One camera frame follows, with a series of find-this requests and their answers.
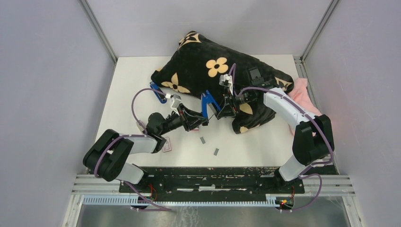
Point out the blue stapler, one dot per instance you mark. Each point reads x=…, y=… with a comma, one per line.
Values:
x=207, y=100
x=158, y=92

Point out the white cable duct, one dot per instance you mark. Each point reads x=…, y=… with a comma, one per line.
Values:
x=134, y=200

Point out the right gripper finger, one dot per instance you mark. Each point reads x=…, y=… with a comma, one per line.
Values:
x=226, y=111
x=216, y=103

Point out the grey beige stapler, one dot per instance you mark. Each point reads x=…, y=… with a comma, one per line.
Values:
x=140, y=127

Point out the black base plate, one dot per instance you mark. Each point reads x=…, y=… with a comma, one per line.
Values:
x=215, y=184

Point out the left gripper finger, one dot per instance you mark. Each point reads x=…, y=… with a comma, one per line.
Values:
x=192, y=113
x=197, y=123

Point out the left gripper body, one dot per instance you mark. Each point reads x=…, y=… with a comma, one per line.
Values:
x=185, y=121

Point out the black pillow with beige flowers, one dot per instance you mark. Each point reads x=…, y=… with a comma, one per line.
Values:
x=200, y=64

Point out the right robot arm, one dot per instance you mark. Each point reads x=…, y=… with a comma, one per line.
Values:
x=313, y=143

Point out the closed red white staple box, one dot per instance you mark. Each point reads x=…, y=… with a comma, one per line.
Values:
x=167, y=147

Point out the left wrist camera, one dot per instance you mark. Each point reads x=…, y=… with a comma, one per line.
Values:
x=174, y=101

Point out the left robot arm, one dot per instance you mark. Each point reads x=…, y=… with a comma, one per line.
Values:
x=107, y=158

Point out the pink cloth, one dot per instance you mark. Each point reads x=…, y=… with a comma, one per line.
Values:
x=300, y=95

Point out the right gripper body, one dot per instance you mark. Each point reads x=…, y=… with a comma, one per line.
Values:
x=234, y=101

